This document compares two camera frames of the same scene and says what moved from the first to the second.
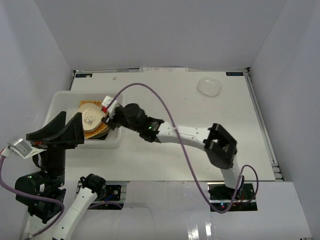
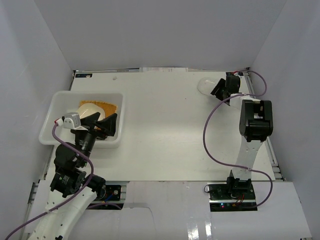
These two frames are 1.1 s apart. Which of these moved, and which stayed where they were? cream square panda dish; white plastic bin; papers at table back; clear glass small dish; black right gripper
Moved: black right gripper
Stayed: papers at table back; white plastic bin; cream square panda dish; clear glass small dish
